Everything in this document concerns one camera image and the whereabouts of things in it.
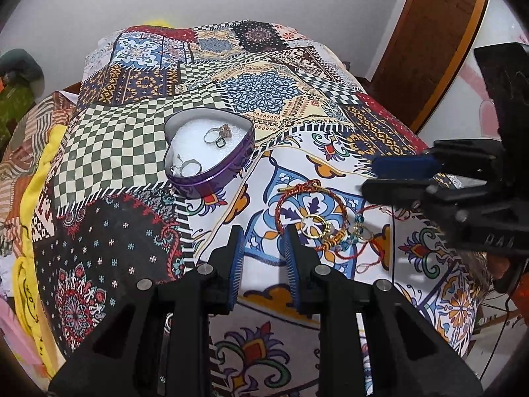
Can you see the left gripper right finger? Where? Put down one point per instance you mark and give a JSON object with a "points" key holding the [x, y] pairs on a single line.
{"points": [[318, 289]]}

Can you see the brown striped blanket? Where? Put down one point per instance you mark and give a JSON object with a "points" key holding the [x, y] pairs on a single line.
{"points": [[21, 158]]}

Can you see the purple heart-shaped tin box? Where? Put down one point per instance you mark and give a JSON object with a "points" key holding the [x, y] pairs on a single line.
{"points": [[206, 150]]}

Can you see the grey-green plush cushion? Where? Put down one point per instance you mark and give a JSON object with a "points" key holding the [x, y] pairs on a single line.
{"points": [[18, 65]]}

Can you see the yellow cloth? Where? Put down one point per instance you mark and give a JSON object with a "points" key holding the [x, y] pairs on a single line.
{"points": [[28, 306]]}

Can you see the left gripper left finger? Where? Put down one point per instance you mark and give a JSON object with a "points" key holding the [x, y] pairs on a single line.
{"points": [[210, 289]]}

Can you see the brown wooden door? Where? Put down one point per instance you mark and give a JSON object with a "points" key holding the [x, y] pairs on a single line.
{"points": [[428, 46]]}

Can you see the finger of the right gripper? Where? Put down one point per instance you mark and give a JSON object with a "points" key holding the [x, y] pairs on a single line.
{"points": [[394, 192], [416, 166]]}

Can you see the patchwork patterned bedspread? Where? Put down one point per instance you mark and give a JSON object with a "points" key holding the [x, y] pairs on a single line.
{"points": [[108, 215]]}

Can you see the green patterned box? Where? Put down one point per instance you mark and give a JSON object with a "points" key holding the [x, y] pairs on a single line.
{"points": [[16, 100]]}

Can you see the yellow pillow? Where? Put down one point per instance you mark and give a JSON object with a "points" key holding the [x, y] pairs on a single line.
{"points": [[158, 23]]}

